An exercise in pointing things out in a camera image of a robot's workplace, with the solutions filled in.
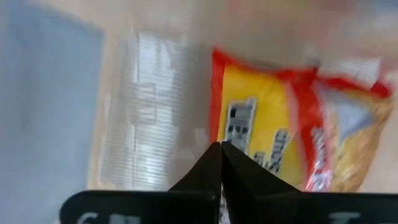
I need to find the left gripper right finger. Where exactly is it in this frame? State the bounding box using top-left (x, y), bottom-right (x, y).
top-left (221, 141), bottom-right (301, 224)

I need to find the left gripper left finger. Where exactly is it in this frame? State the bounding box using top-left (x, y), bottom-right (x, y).
top-left (169, 141), bottom-right (223, 200)

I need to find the red Maruchan ramen pack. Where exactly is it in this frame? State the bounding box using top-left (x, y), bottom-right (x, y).
top-left (208, 46), bottom-right (395, 194)

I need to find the clear plastic bin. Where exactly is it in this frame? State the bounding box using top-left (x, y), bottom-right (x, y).
top-left (93, 27), bottom-right (215, 191)

